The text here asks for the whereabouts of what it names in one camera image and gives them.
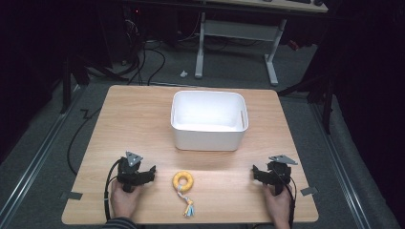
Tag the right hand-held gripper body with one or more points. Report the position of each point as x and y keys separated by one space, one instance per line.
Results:
x=280 y=173

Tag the white crumpled scrap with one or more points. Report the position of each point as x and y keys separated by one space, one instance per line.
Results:
x=183 y=74

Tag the white-legged desk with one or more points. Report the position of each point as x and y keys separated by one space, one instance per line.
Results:
x=238 y=30

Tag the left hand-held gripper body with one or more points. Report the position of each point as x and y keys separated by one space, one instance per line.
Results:
x=128 y=173

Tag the grey tape piece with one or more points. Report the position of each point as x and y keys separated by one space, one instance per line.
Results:
x=309 y=191
x=71 y=196

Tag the black stand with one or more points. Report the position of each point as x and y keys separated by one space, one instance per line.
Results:
x=324 y=92
x=67 y=86

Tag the white plastic bin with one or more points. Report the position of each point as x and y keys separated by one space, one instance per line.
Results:
x=208 y=122

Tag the person's left hand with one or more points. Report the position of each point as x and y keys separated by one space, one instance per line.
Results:
x=122 y=203

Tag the person's right hand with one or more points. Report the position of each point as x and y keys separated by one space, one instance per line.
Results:
x=280 y=208

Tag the metal floor rail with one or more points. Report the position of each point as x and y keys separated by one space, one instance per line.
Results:
x=35 y=159
x=340 y=165

